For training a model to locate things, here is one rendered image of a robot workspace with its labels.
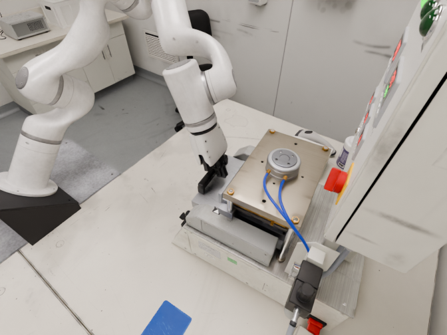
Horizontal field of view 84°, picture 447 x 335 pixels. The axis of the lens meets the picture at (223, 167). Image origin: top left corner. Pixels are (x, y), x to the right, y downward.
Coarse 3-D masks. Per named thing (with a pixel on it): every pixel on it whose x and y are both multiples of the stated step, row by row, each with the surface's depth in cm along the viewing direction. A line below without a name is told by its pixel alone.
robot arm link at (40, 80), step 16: (80, 0) 72; (96, 0) 69; (112, 0) 73; (128, 0) 74; (80, 16) 74; (96, 16) 73; (80, 32) 75; (96, 32) 76; (64, 48) 76; (80, 48) 77; (96, 48) 79; (32, 64) 76; (48, 64) 76; (64, 64) 77; (80, 64) 80; (16, 80) 77; (32, 80) 75; (48, 80) 77; (32, 96) 78; (48, 96) 80
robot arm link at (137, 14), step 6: (138, 0) 76; (144, 0) 73; (150, 0) 64; (132, 6) 77; (138, 6) 77; (144, 6) 76; (150, 6) 75; (126, 12) 79; (132, 12) 78; (138, 12) 79; (144, 12) 78; (150, 12) 79; (138, 18) 81; (144, 18) 81
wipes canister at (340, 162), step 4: (352, 136) 105; (348, 140) 103; (352, 140) 101; (344, 144) 105; (348, 144) 101; (344, 148) 104; (348, 148) 102; (340, 152) 108; (344, 152) 104; (348, 152) 103; (340, 156) 108; (344, 156) 105; (340, 160) 108; (344, 160) 106; (336, 164) 112; (340, 164) 109; (344, 164) 107; (340, 168) 110
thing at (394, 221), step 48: (432, 0) 25; (432, 48) 21; (384, 96) 33; (432, 96) 24; (384, 144) 28; (432, 144) 26; (336, 192) 41; (384, 192) 32; (432, 192) 29; (336, 240) 43; (384, 240) 37; (432, 240) 33
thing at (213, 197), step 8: (232, 160) 83; (240, 160) 83; (232, 168) 81; (216, 176) 78; (232, 176) 73; (208, 184) 76; (216, 184) 76; (224, 184) 76; (208, 192) 74; (216, 192) 74; (192, 200) 72; (200, 200) 72; (208, 200) 72; (216, 200) 72; (280, 240) 64; (280, 248) 64; (288, 248) 62
